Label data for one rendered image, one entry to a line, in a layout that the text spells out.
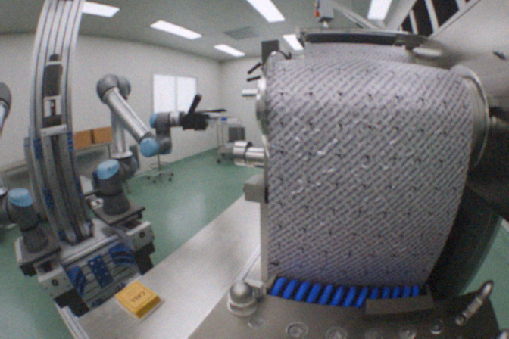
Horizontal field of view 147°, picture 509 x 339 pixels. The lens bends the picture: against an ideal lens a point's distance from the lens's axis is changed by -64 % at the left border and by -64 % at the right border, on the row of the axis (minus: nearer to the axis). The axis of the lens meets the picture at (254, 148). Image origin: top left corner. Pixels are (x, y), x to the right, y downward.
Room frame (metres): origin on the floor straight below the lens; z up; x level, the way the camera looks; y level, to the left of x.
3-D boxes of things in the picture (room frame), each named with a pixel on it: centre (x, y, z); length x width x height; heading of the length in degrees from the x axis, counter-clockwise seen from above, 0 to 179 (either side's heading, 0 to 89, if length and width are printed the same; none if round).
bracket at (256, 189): (0.32, -0.02, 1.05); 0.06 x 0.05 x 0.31; 67
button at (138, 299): (0.22, 0.24, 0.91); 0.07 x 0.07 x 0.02; 67
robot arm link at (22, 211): (0.31, 0.89, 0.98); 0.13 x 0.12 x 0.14; 129
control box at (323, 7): (0.76, -0.28, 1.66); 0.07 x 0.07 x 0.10; 3
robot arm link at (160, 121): (0.90, 0.42, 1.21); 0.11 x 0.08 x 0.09; 91
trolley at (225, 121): (5.09, 0.59, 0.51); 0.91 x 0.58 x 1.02; 1
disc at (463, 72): (0.17, -0.27, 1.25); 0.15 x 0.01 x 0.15; 157
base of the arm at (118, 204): (0.76, 0.68, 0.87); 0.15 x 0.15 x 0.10
